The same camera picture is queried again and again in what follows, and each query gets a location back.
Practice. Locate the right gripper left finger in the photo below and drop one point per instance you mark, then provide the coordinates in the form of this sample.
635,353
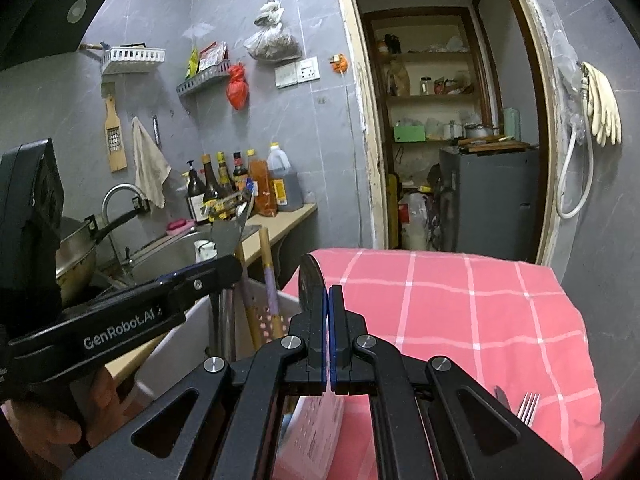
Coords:
309,373

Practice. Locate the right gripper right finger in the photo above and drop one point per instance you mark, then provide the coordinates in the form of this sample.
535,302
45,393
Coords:
348,372

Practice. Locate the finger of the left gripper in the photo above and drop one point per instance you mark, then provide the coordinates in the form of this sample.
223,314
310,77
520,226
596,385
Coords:
200,279

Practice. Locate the steel fork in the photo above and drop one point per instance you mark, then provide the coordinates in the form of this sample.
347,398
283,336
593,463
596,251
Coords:
528,408

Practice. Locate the large steel spoon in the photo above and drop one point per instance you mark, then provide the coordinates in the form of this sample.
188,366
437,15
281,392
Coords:
310,274

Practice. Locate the person left hand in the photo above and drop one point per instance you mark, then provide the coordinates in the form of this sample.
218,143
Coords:
47,435

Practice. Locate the stainless steel sink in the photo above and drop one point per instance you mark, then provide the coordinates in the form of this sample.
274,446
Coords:
169,254

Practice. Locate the white jug in sink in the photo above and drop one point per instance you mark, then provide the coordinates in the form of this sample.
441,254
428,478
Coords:
204,250

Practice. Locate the pink sponge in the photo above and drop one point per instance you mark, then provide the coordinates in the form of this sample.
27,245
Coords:
179,226

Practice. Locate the steel wok with lid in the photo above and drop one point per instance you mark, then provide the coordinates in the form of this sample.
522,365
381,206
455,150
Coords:
75,259

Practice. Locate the yellow label sauce bottle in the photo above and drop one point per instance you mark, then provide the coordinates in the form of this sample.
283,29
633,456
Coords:
213,195

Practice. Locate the white plastic jug on floor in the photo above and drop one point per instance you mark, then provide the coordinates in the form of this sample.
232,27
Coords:
413,221

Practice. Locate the chrome faucet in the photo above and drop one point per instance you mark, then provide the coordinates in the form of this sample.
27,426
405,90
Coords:
126,200

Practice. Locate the dark soy sauce bottle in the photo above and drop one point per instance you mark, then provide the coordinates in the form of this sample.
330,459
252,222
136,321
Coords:
196,192

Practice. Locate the beige hanging towel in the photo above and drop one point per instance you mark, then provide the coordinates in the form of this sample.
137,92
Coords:
152,168

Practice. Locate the red cap sauce bottle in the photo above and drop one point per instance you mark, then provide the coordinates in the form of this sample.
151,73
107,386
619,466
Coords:
240,172

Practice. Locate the wooden grater board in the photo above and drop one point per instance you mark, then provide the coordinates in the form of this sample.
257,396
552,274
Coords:
116,153

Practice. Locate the large oil jug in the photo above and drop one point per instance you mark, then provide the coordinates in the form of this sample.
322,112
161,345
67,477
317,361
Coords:
284,180

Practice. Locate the pink checked tablecloth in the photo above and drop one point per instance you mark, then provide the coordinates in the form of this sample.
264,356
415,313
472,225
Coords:
507,324

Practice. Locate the grey cabinet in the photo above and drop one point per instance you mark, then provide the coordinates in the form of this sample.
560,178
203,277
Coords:
487,203

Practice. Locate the green box on shelf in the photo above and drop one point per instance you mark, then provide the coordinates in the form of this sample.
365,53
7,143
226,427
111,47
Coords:
409,134

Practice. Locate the red plastic bag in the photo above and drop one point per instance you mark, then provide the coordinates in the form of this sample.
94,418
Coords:
237,89

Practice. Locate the snack packets on rack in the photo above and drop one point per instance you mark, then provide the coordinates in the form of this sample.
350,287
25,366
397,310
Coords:
212,55

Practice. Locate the wooden shelf unit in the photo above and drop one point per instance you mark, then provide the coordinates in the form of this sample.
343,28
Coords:
429,68

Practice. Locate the clear bag of dried goods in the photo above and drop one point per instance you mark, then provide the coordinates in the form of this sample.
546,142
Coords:
273,42

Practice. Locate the black range hood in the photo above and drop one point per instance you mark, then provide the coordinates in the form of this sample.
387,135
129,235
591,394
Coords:
32,29

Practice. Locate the cream rubber gloves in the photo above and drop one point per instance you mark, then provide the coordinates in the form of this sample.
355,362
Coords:
603,115

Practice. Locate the grey wall shelf rack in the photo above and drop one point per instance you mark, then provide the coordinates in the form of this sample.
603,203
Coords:
204,78

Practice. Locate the white wall basket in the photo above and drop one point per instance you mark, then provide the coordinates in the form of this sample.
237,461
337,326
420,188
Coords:
131,60

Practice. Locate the white wall switch socket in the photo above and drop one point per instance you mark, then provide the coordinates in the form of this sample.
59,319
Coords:
290,74

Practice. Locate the orange wall hook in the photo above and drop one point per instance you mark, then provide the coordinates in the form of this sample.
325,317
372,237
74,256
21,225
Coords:
339,63

